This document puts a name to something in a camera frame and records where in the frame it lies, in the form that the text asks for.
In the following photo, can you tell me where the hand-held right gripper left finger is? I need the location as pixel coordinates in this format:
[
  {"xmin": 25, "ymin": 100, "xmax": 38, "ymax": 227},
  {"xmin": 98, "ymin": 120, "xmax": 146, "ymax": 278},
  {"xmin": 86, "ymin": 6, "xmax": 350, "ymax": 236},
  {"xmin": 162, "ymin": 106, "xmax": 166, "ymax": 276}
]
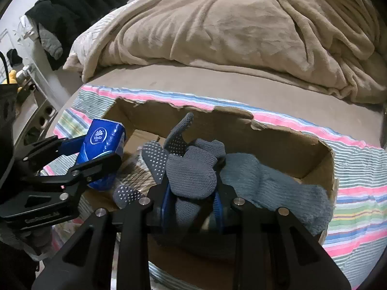
[{"xmin": 31, "ymin": 184, "xmax": 170, "ymax": 290}]

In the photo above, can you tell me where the blue-grey fuzzy cloth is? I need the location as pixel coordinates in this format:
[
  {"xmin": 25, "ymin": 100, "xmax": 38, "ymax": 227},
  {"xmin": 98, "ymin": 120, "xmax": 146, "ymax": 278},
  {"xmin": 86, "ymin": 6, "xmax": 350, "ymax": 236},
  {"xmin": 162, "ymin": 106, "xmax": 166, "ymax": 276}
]
[{"xmin": 220, "ymin": 152, "xmax": 334, "ymax": 237}]

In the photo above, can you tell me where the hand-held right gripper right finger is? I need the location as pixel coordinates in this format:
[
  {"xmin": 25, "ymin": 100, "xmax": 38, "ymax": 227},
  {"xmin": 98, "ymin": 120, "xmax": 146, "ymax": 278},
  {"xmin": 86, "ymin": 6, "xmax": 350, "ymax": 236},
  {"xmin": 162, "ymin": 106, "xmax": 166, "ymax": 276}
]
[{"xmin": 213, "ymin": 184, "xmax": 352, "ymax": 290}]

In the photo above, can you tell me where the grey dotted sock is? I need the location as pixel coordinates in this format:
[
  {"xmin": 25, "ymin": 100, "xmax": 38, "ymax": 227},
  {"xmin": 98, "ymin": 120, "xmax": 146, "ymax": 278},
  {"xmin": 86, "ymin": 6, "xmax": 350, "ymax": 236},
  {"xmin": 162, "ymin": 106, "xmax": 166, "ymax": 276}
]
[{"xmin": 163, "ymin": 112, "xmax": 227, "ymax": 228}]

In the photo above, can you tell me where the white patterned quilt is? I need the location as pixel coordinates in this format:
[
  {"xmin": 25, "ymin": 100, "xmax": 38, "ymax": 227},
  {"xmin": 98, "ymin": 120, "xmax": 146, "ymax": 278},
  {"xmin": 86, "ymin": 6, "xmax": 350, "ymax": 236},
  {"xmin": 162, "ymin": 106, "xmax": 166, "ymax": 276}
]
[{"xmin": 63, "ymin": 5, "xmax": 146, "ymax": 71}]

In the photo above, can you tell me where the yellow plush toy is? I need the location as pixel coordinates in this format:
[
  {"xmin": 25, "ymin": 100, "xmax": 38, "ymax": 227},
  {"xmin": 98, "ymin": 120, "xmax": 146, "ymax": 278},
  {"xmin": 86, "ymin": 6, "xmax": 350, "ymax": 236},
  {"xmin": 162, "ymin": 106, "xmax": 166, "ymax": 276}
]
[{"xmin": 0, "ymin": 69, "xmax": 18, "ymax": 86}]

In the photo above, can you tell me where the grey dotted knit glove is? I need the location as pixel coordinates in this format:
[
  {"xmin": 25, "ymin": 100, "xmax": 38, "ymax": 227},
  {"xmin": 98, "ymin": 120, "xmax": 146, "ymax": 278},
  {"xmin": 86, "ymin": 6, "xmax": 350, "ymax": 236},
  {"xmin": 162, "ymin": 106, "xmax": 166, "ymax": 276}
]
[{"xmin": 113, "ymin": 140, "xmax": 170, "ymax": 210}]

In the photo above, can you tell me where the beige fleece blanket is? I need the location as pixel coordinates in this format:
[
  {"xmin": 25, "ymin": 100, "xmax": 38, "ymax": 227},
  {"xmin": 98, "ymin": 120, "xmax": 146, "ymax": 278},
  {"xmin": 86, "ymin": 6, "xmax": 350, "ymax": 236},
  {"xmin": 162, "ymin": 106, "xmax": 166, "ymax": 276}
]
[{"xmin": 81, "ymin": 0, "xmax": 387, "ymax": 104}]

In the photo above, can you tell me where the blue tissue pack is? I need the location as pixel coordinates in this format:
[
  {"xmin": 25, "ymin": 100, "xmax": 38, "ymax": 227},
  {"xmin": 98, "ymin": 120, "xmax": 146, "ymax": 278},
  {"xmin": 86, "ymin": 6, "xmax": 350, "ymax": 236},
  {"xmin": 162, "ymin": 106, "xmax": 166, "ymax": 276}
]
[{"xmin": 75, "ymin": 118, "xmax": 127, "ymax": 190}]

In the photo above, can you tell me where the grey garment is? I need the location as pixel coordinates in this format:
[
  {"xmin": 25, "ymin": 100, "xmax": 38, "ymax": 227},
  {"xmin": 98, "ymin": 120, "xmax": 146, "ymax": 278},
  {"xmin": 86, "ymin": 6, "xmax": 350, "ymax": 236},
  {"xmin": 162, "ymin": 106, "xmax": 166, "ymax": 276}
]
[{"xmin": 39, "ymin": 27, "xmax": 63, "ymax": 60}]

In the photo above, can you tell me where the striped pastel sheet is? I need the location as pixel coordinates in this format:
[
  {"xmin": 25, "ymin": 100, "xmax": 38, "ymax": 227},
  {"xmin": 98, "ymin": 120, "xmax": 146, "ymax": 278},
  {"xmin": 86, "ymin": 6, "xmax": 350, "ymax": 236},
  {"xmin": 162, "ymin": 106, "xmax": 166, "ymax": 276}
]
[{"xmin": 50, "ymin": 85, "xmax": 387, "ymax": 290}]

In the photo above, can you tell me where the torn cardboard box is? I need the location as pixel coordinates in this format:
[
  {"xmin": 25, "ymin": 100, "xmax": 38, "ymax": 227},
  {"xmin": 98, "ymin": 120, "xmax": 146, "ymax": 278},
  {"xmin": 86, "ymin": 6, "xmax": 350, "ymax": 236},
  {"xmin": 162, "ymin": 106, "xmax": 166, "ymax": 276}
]
[{"xmin": 79, "ymin": 97, "xmax": 340, "ymax": 278}]

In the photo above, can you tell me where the bed with taupe sheet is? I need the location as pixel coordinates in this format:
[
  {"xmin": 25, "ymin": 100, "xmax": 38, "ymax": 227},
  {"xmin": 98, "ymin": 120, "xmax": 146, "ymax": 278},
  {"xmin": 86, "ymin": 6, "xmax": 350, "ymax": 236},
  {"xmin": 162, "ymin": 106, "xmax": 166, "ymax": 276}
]
[{"xmin": 56, "ymin": 62, "xmax": 387, "ymax": 147}]

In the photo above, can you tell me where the pile of black clothes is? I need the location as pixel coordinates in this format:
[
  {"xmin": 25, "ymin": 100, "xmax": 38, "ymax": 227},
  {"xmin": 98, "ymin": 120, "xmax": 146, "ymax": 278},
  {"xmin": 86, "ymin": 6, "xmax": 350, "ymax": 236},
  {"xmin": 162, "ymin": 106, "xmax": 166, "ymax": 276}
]
[{"xmin": 25, "ymin": 0, "xmax": 131, "ymax": 71}]

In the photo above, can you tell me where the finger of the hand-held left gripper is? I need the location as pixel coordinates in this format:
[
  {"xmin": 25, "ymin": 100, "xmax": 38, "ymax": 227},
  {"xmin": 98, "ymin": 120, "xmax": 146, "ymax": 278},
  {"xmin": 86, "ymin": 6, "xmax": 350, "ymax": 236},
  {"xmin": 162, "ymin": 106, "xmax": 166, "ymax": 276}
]
[
  {"xmin": 15, "ymin": 135, "xmax": 89, "ymax": 174},
  {"xmin": 0, "ymin": 152, "xmax": 122, "ymax": 228}
]

